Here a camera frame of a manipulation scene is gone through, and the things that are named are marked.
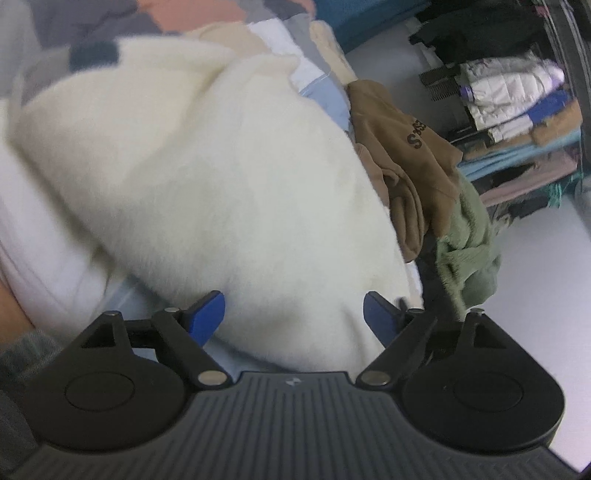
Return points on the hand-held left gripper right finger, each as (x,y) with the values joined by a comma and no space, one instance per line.
(379,316)

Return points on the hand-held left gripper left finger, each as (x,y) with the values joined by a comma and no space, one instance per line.
(207,316)

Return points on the white fleece garment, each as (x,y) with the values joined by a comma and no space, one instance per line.
(207,184)

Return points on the dark hanging clothes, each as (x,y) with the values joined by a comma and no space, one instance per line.
(535,205)

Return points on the black garment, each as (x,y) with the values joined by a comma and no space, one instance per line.
(429,281)

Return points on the green fleece garment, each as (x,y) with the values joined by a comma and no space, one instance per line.
(471,244)

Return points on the brown printed garment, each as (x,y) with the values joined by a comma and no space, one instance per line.
(406,138)

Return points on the person's grey knit sleeve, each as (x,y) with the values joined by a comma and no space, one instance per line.
(23,369)

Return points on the pink hanging garment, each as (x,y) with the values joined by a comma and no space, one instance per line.
(531,182)

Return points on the light blue hanging garment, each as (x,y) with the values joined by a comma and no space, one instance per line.
(508,154)

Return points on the dark striped hanging garment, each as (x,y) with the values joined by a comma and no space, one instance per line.
(438,83)

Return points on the white puffer jacket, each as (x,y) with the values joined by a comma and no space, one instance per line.
(503,87)

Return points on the tan hanging garment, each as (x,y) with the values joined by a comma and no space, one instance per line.
(561,122)

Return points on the blue and white hanging garment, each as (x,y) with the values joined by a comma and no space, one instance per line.
(549,105)

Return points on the blue curtain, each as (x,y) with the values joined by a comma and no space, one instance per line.
(360,14)

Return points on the black hanging jacket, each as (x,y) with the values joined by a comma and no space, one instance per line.
(485,27)

